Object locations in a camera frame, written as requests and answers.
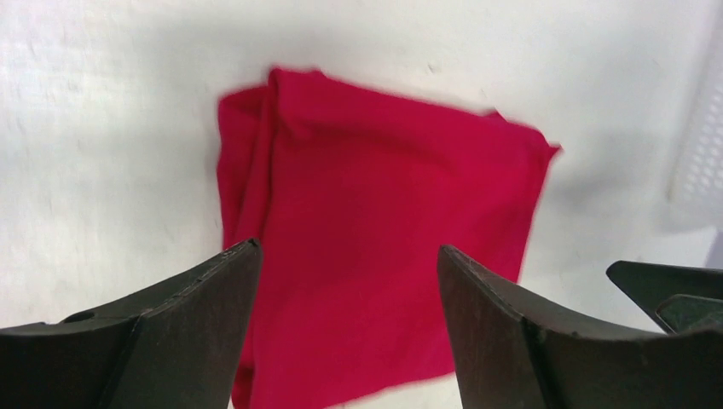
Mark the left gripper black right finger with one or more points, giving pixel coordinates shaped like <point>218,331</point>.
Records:
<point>516,349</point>

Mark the white plastic basket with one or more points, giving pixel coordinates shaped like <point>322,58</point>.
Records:
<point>696,184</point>

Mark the red t shirt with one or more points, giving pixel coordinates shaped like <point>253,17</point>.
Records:
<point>351,193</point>

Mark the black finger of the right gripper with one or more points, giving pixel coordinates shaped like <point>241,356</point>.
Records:
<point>678,299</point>

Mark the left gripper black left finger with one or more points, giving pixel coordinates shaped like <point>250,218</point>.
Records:
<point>175,344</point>

